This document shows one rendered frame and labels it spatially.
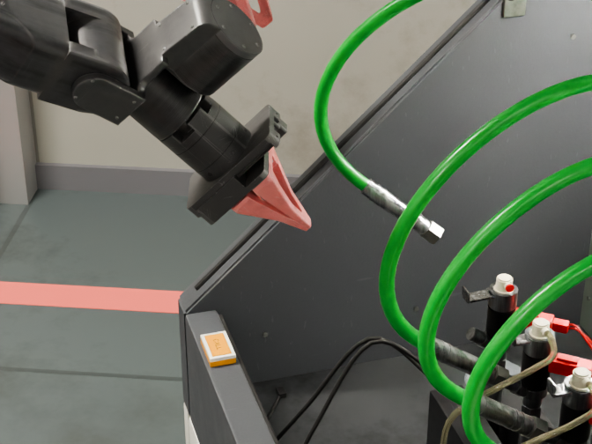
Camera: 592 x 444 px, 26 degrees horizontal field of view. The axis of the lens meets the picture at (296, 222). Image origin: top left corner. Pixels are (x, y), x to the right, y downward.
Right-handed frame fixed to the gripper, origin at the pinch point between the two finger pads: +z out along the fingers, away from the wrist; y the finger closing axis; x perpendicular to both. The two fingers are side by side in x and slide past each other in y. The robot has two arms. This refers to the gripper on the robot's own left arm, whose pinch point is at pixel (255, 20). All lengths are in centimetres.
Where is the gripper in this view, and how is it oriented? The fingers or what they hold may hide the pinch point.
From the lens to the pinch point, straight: 131.0
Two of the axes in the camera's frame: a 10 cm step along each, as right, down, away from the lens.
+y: 3.3, -2.6, 9.1
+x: -7.3, 5.4, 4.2
